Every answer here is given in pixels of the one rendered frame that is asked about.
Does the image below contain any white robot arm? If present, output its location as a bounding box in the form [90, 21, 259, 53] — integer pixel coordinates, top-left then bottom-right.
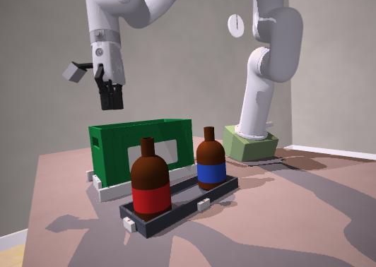
[62, 0, 303, 140]

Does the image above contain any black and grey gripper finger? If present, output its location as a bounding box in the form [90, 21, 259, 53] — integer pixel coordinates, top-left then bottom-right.
[95, 64, 114, 110]
[112, 84, 124, 109]

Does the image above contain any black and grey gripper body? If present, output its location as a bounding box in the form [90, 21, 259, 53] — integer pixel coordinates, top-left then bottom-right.
[91, 41, 126, 85]

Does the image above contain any brown bottle with blue label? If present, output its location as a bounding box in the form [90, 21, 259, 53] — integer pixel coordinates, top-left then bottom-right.
[196, 126, 227, 191]

